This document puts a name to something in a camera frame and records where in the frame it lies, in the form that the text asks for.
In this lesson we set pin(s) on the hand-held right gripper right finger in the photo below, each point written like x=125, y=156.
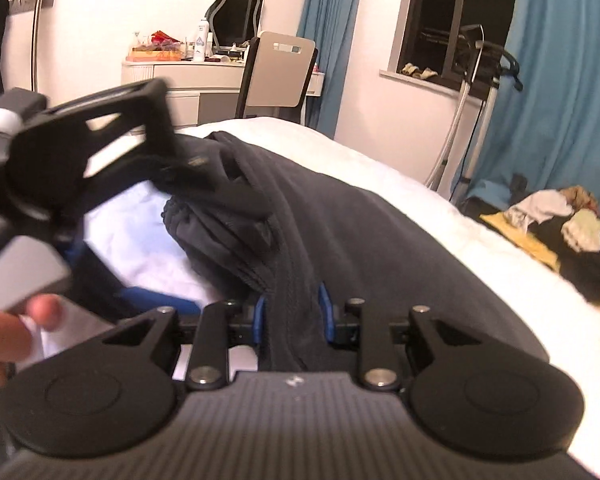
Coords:
x=325, y=315

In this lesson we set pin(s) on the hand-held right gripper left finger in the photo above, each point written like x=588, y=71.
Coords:
x=260, y=320

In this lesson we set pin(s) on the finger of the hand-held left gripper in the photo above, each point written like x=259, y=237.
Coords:
x=150, y=301
x=160, y=120

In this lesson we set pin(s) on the black pants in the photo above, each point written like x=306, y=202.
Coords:
x=380, y=250

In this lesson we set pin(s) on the person's left hand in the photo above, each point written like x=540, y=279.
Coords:
x=5, y=330

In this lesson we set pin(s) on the white dressing table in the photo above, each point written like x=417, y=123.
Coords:
x=180, y=85

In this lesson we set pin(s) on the cluttered cosmetics tray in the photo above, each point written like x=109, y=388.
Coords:
x=157, y=47

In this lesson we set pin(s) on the white spray bottle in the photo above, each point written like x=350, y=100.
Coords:
x=200, y=42

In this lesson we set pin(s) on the black wavy vanity mirror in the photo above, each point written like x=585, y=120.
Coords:
x=235, y=15

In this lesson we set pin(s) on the curved floor lamp pole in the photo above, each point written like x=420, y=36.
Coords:
x=37, y=25

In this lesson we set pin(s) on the white tissue box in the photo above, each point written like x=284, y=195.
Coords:
x=316, y=80

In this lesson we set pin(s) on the black leather sofa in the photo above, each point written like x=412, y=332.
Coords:
x=472, y=205

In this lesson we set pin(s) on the narrow blue curtain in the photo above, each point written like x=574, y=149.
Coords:
x=330, y=35

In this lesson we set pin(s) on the yellow cloth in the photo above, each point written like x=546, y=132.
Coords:
x=525, y=242

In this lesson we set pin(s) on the small dark cloth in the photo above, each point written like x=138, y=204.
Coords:
x=520, y=183

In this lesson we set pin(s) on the white cloth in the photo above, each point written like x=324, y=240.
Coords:
x=540, y=207

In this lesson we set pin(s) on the beige cloth on window sill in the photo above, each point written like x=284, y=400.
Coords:
x=420, y=71

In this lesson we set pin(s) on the cream knitted garment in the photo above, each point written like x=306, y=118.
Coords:
x=582, y=230

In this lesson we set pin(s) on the brown cloth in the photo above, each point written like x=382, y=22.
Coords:
x=580, y=197

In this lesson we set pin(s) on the dark framed window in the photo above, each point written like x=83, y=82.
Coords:
x=435, y=10

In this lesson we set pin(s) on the garment steamer stand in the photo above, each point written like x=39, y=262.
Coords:
x=507, y=60

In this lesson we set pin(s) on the wide blue curtain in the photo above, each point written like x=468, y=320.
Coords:
x=570, y=85

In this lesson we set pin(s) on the beige chair with black frame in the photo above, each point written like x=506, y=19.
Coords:
x=280, y=75

